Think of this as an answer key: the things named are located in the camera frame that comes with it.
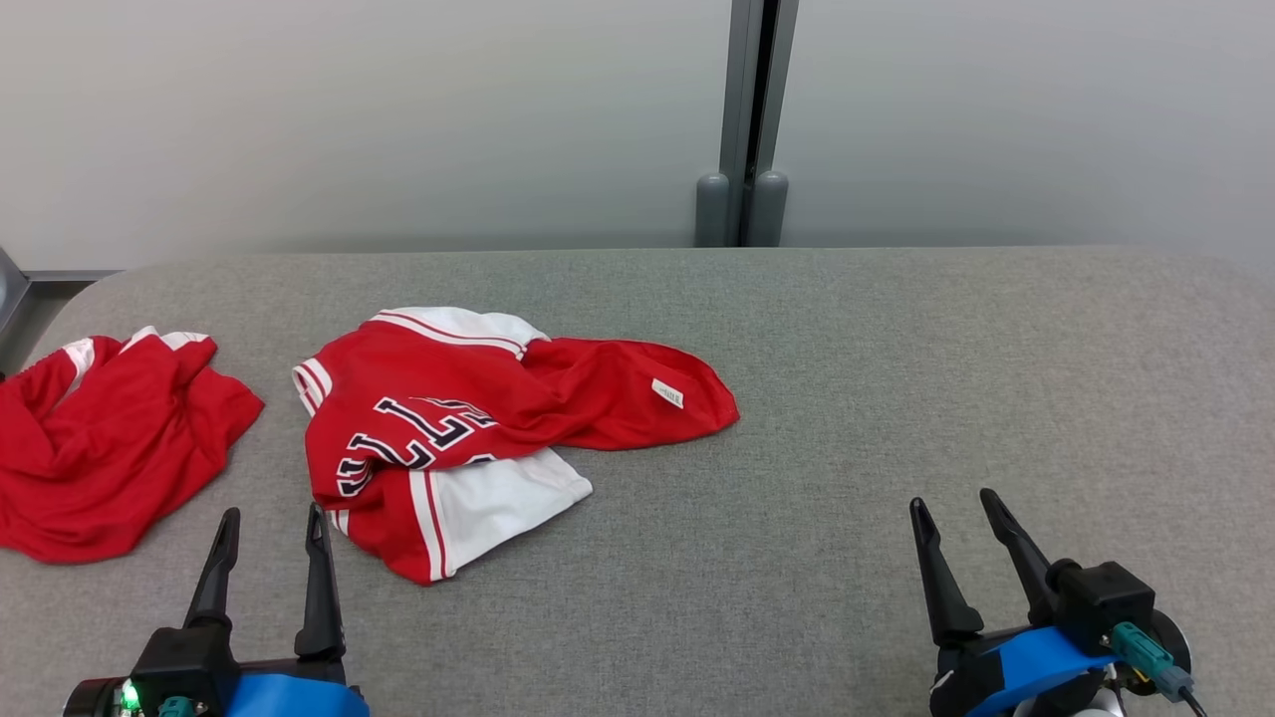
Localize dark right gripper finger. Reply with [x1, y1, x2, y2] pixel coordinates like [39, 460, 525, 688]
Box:
[908, 497, 986, 646]
[979, 487, 1063, 626]

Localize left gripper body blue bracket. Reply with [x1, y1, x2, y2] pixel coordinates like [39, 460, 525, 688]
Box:
[224, 654, 371, 717]

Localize red white basketball jersey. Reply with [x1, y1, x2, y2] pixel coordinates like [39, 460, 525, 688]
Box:
[292, 306, 741, 586]

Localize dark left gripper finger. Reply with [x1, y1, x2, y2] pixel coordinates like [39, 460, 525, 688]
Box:
[184, 507, 243, 630]
[294, 502, 348, 661]

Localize red white basketball shorts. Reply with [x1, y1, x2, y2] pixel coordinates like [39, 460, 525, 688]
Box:
[0, 327, 266, 566]

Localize grey partition foot with caster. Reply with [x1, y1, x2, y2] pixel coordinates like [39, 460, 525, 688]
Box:
[0, 247, 33, 345]

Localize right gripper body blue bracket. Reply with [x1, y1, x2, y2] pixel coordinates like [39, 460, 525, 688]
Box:
[929, 623, 1122, 717]

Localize teal right camera cable connector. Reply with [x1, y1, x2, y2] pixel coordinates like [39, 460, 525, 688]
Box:
[1109, 622, 1196, 700]

